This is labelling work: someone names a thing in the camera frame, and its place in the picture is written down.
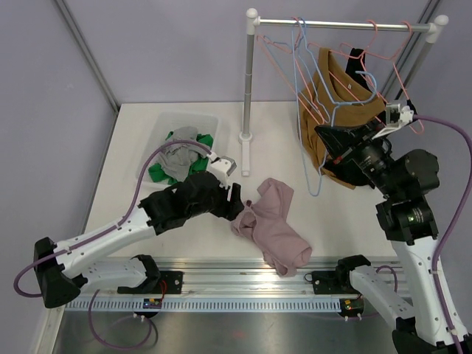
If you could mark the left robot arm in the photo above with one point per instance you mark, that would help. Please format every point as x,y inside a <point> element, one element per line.
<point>66,269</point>

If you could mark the white plastic basket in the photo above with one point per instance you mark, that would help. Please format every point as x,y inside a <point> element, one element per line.
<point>156,144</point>

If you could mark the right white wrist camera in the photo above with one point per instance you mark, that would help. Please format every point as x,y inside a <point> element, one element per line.
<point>398,116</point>

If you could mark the black tank top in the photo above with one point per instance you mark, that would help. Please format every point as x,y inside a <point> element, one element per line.
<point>343,170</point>

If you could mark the white slotted cable duct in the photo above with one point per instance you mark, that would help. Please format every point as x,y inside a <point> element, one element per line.
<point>207,305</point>

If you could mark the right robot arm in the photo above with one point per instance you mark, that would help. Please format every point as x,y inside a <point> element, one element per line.
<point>430,323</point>

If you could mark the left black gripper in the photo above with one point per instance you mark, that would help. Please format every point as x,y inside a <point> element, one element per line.
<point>229,209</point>

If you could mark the grey tank top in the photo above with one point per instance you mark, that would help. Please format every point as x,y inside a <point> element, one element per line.
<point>177,159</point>

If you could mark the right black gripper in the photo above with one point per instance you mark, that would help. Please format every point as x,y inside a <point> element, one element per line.
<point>341,136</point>

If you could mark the mustard brown tank top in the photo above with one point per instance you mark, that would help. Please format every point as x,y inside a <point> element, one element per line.
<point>343,88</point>

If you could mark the white metal clothes rack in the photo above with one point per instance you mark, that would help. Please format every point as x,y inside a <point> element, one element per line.
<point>421,39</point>

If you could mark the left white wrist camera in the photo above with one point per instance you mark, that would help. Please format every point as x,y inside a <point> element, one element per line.
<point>221,167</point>

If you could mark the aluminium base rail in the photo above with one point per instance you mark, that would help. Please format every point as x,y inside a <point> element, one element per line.
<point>237,277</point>

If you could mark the pink mauve tank top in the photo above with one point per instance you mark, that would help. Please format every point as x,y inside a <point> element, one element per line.
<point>264,223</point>

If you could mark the green tank top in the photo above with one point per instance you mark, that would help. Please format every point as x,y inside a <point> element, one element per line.
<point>157,175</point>

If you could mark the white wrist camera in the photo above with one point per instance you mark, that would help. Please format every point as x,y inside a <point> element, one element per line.
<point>398,116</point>
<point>221,167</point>

